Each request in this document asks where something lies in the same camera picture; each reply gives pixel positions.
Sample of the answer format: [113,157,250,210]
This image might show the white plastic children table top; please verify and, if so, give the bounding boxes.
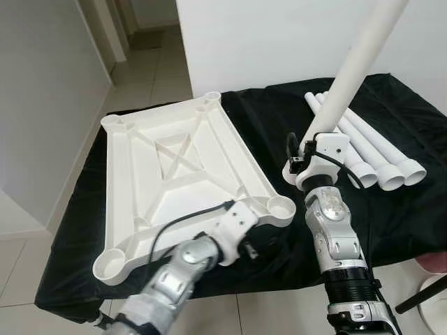
[92,91,297,285]

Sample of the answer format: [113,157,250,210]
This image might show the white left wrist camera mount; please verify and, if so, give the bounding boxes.
[213,202,259,266]

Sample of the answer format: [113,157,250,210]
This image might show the pink round stool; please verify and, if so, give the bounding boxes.
[416,253,447,274]

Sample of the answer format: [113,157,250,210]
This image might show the black fabric table cloth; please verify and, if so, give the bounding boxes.
[35,73,447,323]

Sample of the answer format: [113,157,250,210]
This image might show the white plastic table leg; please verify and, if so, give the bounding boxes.
[281,0,410,188]
[323,91,427,186]
[316,93,406,192]
[305,94,378,189]

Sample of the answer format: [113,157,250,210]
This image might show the black metal pole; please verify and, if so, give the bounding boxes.
[396,276,447,315]

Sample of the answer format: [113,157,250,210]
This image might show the white round floor fan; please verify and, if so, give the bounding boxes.
[418,276,447,335]

